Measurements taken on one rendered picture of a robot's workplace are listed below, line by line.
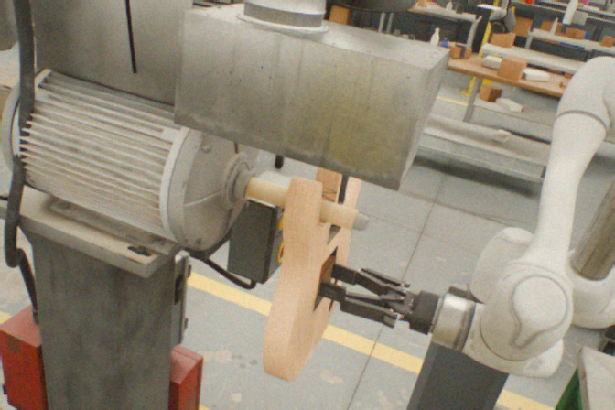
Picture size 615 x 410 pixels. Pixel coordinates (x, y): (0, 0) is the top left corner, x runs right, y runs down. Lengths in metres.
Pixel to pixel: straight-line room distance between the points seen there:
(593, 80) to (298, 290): 0.73
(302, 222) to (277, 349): 0.22
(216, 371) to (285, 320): 1.44
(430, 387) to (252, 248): 0.88
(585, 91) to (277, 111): 0.73
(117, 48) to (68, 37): 0.09
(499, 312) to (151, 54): 0.61
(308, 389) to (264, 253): 1.19
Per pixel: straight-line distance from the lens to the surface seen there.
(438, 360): 1.74
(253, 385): 2.25
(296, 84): 0.62
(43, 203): 1.08
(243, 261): 1.19
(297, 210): 0.78
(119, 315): 1.05
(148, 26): 0.81
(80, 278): 1.05
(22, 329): 1.30
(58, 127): 0.93
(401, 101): 0.58
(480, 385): 1.76
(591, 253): 1.48
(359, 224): 0.81
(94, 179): 0.88
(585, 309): 1.60
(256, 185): 0.85
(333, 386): 2.31
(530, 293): 0.76
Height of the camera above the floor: 1.63
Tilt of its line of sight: 27 degrees down
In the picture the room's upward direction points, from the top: 10 degrees clockwise
